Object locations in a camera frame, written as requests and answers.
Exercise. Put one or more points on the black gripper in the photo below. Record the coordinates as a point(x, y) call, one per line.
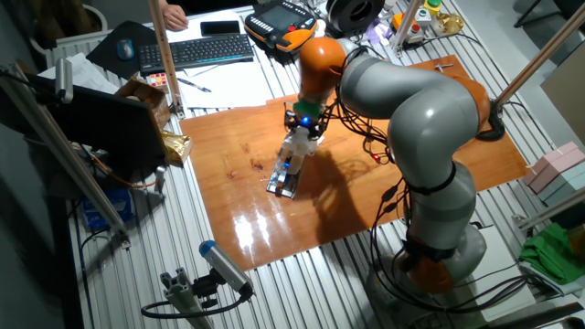
point(305, 124)

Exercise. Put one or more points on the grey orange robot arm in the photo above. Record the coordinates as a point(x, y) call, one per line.
point(420, 119)

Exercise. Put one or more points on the person's bare hand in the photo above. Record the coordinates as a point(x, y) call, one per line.
point(175, 17)

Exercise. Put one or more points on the silver rectangular foil pack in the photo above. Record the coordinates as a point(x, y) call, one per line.
point(281, 185)

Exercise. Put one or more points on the printed white paper sheet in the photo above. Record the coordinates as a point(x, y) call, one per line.
point(228, 87)

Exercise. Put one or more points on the small white rounded object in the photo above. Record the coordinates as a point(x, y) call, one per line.
point(320, 28)

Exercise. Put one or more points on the orange wooden board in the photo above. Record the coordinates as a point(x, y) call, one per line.
point(256, 219)

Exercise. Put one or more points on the orange black teach pendant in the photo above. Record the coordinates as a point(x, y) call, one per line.
point(279, 20)

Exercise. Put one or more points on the black filament spool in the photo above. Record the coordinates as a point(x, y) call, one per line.
point(338, 16)

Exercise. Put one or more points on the black pen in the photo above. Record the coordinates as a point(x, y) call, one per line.
point(194, 85)

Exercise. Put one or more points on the gold foil bag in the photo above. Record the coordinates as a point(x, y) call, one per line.
point(178, 148)

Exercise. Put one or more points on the black smartphone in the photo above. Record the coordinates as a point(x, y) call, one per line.
point(219, 28)

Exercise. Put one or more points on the black computer keyboard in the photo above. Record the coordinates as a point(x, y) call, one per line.
point(196, 52)

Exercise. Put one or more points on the grey box with red button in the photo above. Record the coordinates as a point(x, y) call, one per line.
point(414, 33)

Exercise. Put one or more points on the small metal hex key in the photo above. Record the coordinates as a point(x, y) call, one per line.
point(442, 67)

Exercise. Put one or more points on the colourful puzzle cube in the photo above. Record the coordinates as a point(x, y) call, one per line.
point(157, 80)

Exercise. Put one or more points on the brown cardboard box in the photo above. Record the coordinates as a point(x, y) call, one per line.
point(151, 98)

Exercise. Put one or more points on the grey box with green button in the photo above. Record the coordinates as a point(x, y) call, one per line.
point(423, 17)

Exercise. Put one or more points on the yellow box with green button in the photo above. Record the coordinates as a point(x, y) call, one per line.
point(432, 7)

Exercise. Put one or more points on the crumpled gold wrapper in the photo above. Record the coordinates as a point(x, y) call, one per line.
point(448, 24)

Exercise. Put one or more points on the blue grey computer mouse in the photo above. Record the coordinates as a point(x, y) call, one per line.
point(124, 49)

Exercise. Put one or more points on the black flat monitor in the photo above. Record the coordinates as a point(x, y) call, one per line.
point(100, 128)

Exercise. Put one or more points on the blue plastic pack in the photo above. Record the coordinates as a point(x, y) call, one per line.
point(107, 208)

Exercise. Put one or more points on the black mouse pad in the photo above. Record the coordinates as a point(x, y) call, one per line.
point(103, 55)

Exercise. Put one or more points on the white paper stack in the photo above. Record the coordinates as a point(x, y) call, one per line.
point(87, 73)

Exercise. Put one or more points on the white round bin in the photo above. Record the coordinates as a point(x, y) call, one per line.
point(98, 13)

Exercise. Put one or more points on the pink box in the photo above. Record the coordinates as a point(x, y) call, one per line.
point(555, 164)

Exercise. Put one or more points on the aluminium profile bar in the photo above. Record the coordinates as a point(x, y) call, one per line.
point(548, 210)

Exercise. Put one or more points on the beige flat panel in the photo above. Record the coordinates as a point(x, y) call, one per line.
point(566, 91)

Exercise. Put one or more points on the pale teal box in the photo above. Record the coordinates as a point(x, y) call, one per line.
point(566, 185)

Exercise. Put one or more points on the green cloth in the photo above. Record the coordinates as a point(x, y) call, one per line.
point(548, 251)

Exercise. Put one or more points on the short aluminium frame post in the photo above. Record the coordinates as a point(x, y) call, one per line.
point(408, 18)

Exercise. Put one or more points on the copper coloured frame post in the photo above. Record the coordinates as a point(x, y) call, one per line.
point(548, 45)
point(164, 55)

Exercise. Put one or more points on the silver camera with blue end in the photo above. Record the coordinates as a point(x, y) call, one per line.
point(224, 265)

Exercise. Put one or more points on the aluminium profile camera mount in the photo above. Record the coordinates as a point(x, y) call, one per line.
point(180, 292)

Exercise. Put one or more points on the long aluminium frame beam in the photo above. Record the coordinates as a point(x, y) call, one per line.
point(68, 160)

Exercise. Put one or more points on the silver depth camera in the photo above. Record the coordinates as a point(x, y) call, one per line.
point(64, 80)

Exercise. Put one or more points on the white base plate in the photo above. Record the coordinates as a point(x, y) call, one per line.
point(503, 274)

